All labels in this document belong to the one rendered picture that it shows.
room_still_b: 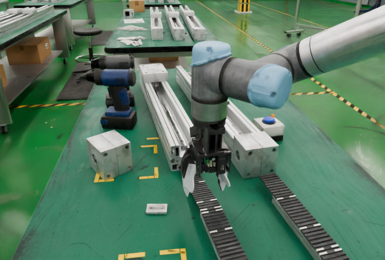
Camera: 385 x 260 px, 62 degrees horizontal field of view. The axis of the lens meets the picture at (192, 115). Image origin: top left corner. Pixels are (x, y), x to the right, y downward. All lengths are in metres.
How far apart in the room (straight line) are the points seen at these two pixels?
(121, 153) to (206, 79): 0.42
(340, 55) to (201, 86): 0.25
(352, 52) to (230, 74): 0.21
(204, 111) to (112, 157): 0.38
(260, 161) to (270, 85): 0.42
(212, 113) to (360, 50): 0.28
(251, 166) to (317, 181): 0.19
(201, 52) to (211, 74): 0.04
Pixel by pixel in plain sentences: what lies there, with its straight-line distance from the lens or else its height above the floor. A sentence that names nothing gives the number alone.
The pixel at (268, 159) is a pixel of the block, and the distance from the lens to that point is 0.93.
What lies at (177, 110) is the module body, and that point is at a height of 0.86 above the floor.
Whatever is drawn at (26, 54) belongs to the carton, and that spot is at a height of 0.35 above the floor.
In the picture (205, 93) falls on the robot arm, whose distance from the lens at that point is 0.61.
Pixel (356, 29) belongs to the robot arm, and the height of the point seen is 1.23.
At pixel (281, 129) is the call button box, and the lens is 1.13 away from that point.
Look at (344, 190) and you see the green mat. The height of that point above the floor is 0.78.
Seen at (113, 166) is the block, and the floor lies 0.82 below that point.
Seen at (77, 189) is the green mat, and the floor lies 0.78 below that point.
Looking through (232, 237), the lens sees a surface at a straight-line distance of 0.72.
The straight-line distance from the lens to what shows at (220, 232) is 0.73.
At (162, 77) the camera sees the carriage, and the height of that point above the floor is 0.88.
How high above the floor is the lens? 1.32
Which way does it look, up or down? 25 degrees down
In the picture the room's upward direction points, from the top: straight up
